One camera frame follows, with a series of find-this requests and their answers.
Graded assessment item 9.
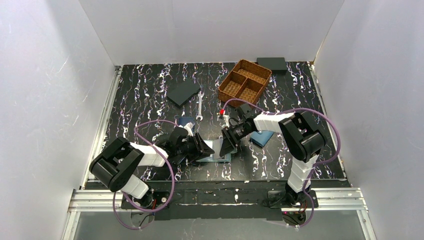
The green card holder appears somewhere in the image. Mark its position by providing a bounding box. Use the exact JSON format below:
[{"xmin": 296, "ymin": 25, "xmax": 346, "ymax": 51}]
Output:
[{"xmin": 196, "ymin": 138, "xmax": 237, "ymax": 163}]

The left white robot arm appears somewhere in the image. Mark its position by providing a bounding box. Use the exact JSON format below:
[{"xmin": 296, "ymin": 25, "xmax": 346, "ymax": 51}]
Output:
[{"xmin": 89, "ymin": 127, "xmax": 215, "ymax": 199}]

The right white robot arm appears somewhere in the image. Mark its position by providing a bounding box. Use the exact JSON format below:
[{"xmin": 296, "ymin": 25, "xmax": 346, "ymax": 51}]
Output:
[{"xmin": 219, "ymin": 103, "xmax": 327, "ymax": 197}]

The navy blue card holder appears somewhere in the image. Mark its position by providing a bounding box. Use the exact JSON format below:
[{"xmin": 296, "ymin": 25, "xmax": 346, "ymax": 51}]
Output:
[{"xmin": 177, "ymin": 116, "xmax": 195, "ymax": 127}]

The light blue card holder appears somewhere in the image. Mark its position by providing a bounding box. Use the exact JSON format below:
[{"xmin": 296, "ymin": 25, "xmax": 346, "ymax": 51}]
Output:
[{"xmin": 249, "ymin": 130, "xmax": 274, "ymax": 148}]

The brown woven divided basket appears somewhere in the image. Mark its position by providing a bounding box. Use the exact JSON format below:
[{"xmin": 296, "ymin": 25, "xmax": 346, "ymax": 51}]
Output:
[{"xmin": 218, "ymin": 59, "xmax": 272, "ymax": 108}]

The silver open-end wrench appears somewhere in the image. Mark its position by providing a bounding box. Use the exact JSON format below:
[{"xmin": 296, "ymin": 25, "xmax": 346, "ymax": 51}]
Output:
[{"xmin": 195, "ymin": 91, "xmax": 204, "ymax": 121}]

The black flat square pad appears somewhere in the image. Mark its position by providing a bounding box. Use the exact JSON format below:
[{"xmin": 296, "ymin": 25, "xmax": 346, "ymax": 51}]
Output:
[{"xmin": 166, "ymin": 80, "xmax": 201, "ymax": 108}]

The black rectangular box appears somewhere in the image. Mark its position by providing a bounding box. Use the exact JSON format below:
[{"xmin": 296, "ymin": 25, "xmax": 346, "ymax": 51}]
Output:
[{"xmin": 256, "ymin": 57, "xmax": 288, "ymax": 74}]

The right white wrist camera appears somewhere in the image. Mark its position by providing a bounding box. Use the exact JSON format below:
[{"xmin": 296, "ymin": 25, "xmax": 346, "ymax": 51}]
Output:
[{"xmin": 217, "ymin": 109, "xmax": 230, "ymax": 128}]

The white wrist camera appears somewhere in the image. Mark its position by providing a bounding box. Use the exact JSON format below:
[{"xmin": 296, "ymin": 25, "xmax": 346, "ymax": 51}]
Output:
[
  {"xmin": 217, "ymin": 109, "xmax": 230, "ymax": 128},
  {"xmin": 183, "ymin": 122, "xmax": 194, "ymax": 137}
]

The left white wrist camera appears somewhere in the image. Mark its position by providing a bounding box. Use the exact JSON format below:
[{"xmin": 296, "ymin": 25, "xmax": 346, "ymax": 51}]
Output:
[{"xmin": 183, "ymin": 122, "xmax": 194, "ymax": 137}]

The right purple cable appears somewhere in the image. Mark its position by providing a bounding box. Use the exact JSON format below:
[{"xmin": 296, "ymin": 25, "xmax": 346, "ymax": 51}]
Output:
[{"xmin": 222, "ymin": 98, "xmax": 341, "ymax": 229}]

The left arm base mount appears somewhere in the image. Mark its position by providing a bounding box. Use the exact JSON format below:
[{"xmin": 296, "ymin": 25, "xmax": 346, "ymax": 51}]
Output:
[{"xmin": 127, "ymin": 191, "xmax": 170, "ymax": 210}]

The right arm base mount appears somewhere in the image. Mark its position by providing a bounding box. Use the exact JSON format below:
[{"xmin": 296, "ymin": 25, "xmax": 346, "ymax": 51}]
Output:
[{"xmin": 262, "ymin": 190, "xmax": 319, "ymax": 227}]

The aluminium frame rail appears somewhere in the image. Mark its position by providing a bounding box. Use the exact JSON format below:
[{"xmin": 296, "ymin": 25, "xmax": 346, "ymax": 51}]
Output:
[{"xmin": 61, "ymin": 66, "xmax": 157, "ymax": 240}]

